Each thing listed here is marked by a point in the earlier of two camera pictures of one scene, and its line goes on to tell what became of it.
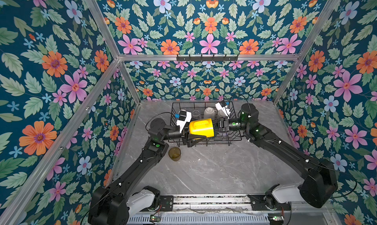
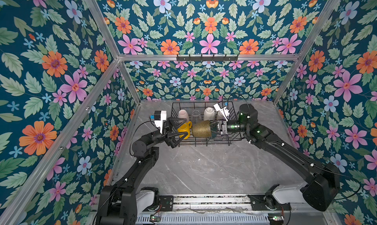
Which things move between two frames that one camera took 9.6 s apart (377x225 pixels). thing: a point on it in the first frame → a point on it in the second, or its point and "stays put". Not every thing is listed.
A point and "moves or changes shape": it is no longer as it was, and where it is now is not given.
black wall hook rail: (207, 59) stays put
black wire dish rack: (207, 121) stays put
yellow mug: (202, 127) moves or changes shape
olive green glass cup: (175, 154) → (201, 129)
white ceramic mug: (209, 113) stays put
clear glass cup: (196, 114) stays put
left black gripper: (185, 140) → (165, 133)
